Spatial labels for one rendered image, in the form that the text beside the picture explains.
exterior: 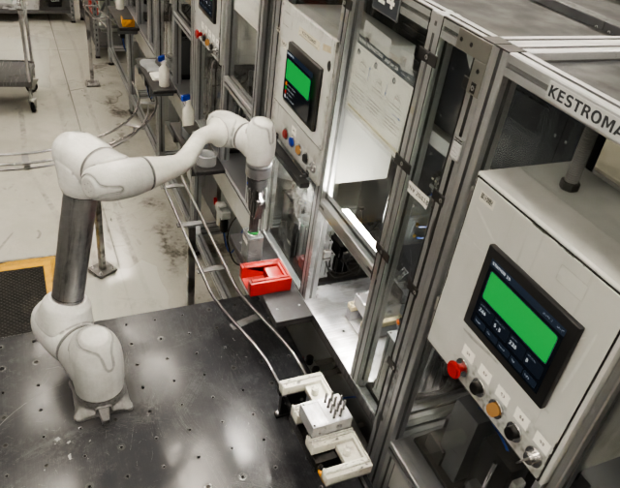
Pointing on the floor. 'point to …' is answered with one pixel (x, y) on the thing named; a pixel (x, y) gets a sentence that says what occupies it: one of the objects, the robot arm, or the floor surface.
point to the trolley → (0, 72)
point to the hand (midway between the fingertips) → (254, 223)
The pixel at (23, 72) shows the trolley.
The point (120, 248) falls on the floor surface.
